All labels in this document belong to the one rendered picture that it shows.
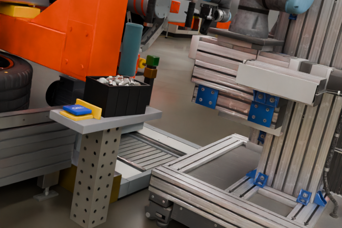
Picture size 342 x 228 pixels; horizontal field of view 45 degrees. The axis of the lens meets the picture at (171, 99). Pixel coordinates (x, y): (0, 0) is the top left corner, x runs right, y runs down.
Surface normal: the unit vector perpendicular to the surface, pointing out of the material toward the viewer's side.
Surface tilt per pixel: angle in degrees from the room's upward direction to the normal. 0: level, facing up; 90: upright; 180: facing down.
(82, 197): 90
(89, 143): 90
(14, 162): 90
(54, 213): 0
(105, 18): 90
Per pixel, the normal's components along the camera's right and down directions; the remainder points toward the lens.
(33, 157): 0.80, 0.29
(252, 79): -0.52, 0.11
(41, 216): 0.19, -0.95
